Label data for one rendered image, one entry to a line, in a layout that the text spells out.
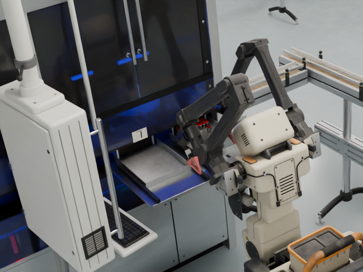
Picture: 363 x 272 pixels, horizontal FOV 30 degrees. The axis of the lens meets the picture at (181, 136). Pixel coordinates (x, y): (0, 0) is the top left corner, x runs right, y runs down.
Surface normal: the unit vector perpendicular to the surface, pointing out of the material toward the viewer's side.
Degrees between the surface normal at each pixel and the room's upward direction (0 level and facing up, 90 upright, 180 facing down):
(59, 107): 0
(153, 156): 0
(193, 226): 90
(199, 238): 90
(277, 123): 47
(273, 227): 82
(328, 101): 0
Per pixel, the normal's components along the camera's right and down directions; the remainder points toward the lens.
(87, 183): 0.64, 0.32
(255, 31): -0.11, -0.86
